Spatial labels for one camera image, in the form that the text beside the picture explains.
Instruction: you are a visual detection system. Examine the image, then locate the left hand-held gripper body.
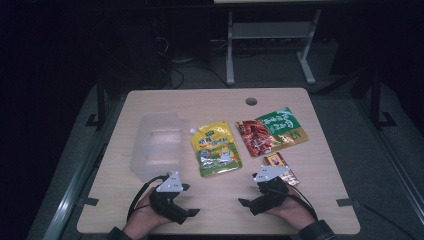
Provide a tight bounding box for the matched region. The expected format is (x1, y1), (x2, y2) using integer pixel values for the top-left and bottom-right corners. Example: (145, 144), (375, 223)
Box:
(148, 171), (192, 225)

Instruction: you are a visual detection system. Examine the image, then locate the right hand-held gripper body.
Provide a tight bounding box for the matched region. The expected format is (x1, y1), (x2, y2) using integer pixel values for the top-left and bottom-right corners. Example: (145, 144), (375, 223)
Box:
(249, 165), (291, 216)

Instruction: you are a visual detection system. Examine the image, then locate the small red and yellow box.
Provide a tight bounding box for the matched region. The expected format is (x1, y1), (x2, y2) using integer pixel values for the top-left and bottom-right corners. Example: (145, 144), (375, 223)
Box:
(262, 152), (300, 187)

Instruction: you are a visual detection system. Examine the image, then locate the person's left hand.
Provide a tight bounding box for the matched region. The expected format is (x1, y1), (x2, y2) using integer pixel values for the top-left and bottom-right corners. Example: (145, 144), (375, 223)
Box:
(122, 188), (173, 240)

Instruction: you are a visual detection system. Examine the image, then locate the yellow spouted sauce pouch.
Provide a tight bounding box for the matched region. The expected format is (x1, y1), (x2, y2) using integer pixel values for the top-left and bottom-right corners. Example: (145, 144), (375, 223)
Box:
(189, 120), (244, 178)

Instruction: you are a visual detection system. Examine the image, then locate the red and green food packet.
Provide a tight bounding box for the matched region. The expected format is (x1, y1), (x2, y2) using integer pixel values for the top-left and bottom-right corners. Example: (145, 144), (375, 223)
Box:
(235, 106), (310, 158)

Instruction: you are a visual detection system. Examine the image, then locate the translucent plastic storage container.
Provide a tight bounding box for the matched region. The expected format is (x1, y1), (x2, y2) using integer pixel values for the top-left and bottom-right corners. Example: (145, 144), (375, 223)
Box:
(129, 111), (184, 183)

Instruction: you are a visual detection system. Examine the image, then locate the black metal stand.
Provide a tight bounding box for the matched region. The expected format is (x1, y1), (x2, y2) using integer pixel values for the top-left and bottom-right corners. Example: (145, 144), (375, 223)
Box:
(369, 68), (398, 131)
(84, 71), (108, 131)

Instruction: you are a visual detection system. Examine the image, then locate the white metal stand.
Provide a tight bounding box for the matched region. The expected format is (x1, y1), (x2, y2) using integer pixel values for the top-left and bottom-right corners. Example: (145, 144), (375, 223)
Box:
(225, 9), (322, 86)

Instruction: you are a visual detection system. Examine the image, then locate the left hand-held gripper black cable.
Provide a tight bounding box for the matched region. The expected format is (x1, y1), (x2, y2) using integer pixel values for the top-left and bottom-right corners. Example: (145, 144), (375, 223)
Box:
(126, 174), (169, 222)

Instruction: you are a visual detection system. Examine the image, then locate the hand-held gripper black cable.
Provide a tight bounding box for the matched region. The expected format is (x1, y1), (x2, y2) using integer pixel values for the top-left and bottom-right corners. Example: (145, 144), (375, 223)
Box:
(286, 186), (319, 222)
(126, 174), (169, 222)

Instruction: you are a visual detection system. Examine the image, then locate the right hand-held gripper black cable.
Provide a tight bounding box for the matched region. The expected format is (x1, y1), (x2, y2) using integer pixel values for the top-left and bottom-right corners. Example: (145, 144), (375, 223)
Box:
(286, 186), (319, 222)

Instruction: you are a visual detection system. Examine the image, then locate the grey table bracket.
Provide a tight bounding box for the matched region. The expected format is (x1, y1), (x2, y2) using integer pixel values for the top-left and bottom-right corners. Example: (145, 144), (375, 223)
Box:
(335, 197), (356, 208)
(78, 197), (100, 208)

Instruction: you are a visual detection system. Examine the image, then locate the aluminium floor rail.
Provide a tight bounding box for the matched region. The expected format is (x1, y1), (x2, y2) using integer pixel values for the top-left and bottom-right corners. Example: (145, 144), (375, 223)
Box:
(41, 133), (111, 240)
(356, 99), (424, 214)

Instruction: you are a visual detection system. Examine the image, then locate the thin black floor cable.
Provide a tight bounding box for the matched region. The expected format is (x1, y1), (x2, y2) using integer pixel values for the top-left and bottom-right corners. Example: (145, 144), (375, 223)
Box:
(361, 203), (413, 240)

